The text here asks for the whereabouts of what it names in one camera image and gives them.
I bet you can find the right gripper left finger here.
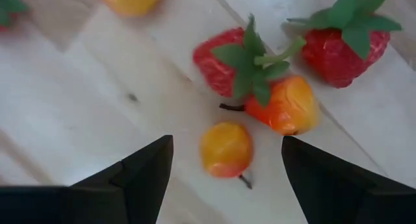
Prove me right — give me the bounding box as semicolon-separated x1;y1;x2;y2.
0;134;175;224

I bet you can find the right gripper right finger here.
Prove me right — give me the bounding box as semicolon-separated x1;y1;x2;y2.
281;135;416;224

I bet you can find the orange toy peach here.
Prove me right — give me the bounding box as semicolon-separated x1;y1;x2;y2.
198;121;254;190
219;74;321;136
99;0;163;17

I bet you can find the red toy strawberry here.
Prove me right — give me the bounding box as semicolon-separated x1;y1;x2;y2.
0;0;30;32
192;13;307;108
285;0;403;89

